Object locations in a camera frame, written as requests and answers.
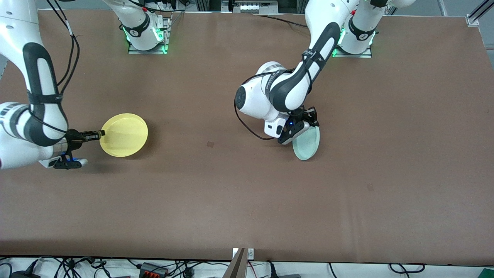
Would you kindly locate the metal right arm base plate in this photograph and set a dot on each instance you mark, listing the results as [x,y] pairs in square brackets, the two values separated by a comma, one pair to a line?
[146,52]

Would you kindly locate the grey connector box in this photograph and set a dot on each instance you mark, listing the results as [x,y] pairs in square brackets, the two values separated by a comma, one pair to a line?
[251,7]

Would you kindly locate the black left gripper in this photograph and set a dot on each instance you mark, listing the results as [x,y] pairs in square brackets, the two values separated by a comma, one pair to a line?
[300,115]

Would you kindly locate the pale green round plate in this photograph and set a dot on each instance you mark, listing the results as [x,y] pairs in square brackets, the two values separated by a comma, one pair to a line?
[307,146]

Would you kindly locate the yellow round plate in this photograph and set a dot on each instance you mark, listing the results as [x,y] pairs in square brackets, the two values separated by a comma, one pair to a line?
[123,135]

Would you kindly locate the grey camera stand post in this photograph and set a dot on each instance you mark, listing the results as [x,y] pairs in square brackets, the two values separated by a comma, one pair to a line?
[236,268]

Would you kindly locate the white metal bracket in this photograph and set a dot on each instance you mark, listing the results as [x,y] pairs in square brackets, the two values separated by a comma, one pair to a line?
[235,253]
[251,253]

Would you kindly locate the green flat object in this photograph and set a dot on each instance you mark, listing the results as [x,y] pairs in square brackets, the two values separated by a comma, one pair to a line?
[487,274]

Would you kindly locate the black orange power strip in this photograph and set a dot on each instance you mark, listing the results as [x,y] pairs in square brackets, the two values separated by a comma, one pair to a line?
[152,270]

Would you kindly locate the aluminium frame corner profile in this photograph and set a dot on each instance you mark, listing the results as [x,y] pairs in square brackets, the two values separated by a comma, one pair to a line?
[472,20]

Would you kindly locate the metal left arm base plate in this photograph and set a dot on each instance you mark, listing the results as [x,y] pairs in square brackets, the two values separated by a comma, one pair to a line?
[359,56]

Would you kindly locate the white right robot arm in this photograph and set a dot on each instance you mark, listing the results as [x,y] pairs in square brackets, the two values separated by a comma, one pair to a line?
[15,23]

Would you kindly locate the black power adapter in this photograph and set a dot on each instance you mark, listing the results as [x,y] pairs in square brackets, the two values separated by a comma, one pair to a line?
[23,275]

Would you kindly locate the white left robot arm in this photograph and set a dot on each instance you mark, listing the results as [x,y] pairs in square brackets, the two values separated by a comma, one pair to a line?
[254,100]

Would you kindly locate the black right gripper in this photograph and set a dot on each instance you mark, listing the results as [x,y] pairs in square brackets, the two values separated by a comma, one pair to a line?
[75,137]

